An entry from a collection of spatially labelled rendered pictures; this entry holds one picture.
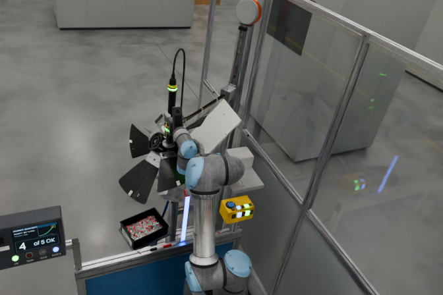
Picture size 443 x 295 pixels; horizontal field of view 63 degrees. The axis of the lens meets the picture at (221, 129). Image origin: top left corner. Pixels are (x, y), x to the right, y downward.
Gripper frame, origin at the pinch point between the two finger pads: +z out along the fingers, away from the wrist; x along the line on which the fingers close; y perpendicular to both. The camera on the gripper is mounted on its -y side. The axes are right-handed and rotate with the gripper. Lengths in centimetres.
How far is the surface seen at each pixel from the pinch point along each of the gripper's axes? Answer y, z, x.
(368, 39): -56, -47, 70
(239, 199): 39, -37, 31
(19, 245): 29, -45, -74
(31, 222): 21, -42, -68
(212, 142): 27.5, 1.4, 29.0
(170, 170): 27.6, -17.4, -2.9
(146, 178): 44.9, -2.0, -12.1
